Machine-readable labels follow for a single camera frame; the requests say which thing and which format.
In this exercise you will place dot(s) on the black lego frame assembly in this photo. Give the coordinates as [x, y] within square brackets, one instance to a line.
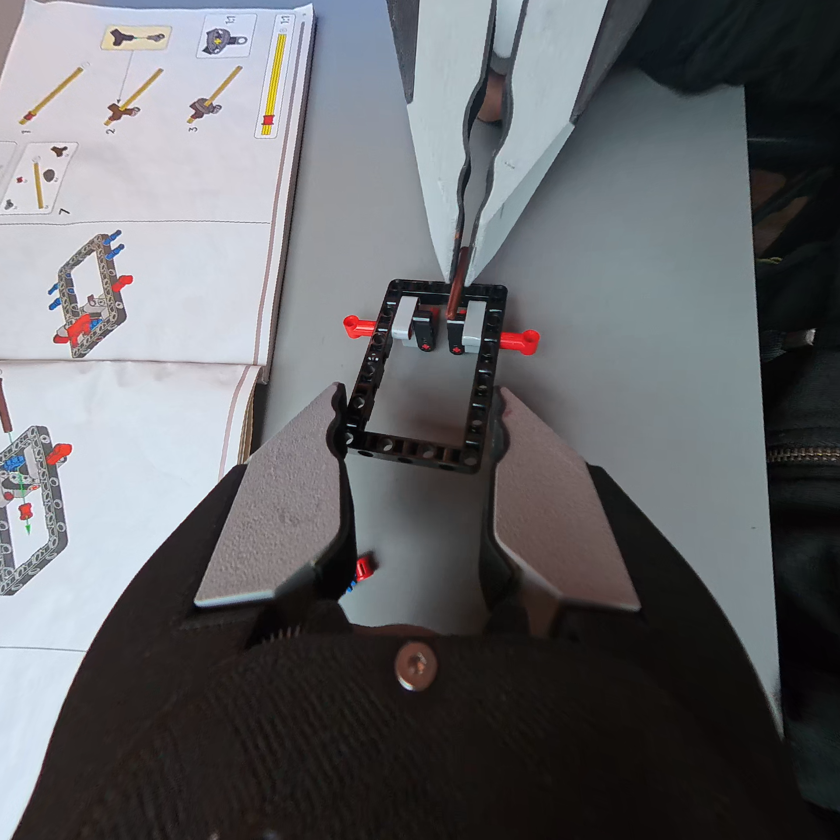
[485, 394]

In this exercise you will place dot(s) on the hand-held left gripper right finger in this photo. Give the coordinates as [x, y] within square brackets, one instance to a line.
[558, 518]

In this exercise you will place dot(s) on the lego instruction booklet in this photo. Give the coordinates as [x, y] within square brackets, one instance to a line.
[164, 184]

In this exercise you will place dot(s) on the small red blue lego piece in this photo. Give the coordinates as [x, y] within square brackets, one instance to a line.
[365, 565]

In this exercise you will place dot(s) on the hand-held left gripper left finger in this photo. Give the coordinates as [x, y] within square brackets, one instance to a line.
[282, 512]

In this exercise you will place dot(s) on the brown lego axle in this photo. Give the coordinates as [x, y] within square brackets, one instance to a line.
[458, 289]

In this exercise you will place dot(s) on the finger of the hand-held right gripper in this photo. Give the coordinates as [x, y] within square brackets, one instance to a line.
[544, 98]
[439, 98]

